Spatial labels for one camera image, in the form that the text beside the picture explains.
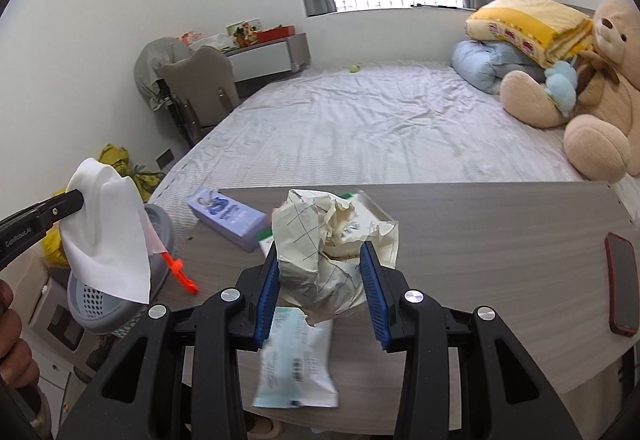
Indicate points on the bed with checked sheet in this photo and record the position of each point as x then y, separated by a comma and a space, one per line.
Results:
350, 130

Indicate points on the light blue wipes packet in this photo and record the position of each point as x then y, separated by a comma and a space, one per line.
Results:
295, 362

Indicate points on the person's left hand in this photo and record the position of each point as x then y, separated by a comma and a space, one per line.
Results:
11, 345

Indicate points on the white plastic drawer cabinet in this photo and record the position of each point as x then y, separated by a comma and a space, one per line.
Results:
50, 320

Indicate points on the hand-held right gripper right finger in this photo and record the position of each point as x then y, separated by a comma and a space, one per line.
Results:
375, 300

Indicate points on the black wall socket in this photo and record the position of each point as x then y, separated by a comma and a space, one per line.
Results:
165, 158

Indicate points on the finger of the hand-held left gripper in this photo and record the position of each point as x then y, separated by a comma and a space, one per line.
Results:
45, 212

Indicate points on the purple cartoon box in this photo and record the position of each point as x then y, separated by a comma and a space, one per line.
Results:
225, 216

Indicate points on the green and white carton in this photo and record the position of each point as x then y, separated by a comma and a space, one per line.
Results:
376, 210

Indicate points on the grey and white desk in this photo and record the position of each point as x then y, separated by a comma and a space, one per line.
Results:
260, 56

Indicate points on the red box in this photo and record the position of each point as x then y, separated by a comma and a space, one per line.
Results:
275, 34

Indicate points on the large beige teddy bear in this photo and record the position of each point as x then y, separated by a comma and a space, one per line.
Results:
600, 140

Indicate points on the white tissue box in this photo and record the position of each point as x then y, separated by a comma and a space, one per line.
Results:
205, 40

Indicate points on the yellow printed tied sack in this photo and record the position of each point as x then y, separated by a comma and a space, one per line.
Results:
147, 182

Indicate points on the red smartphone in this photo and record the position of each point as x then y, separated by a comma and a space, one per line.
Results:
622, 285

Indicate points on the brown plush toy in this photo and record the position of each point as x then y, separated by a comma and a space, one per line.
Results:
595, 70

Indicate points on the grey checked cloth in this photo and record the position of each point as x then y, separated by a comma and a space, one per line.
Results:
150, 60

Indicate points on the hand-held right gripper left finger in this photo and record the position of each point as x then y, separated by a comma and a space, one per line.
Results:
266, 300

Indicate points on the yellow folded blanket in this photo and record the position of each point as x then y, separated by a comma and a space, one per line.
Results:
525, 20

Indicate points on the colourful figurines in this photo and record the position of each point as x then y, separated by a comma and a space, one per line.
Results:
245, 33

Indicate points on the orange plastic tool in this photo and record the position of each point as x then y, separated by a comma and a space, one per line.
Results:
177, 267

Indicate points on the yellow woven sack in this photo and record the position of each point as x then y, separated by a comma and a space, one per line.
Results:
112, 158

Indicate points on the grey perforated basket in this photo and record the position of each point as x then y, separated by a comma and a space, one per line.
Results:
95, 307

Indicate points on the cream paper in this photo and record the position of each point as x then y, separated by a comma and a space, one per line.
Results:
310, 230

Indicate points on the white tissue sheet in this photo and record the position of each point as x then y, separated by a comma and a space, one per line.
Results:
110, 240

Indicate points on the light blue pillow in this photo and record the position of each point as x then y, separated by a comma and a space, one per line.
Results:
480, 65

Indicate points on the beige chair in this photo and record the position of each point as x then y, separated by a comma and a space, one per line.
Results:
200, 75

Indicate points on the light blue plush toy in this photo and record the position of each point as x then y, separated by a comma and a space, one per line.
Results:
560, 80

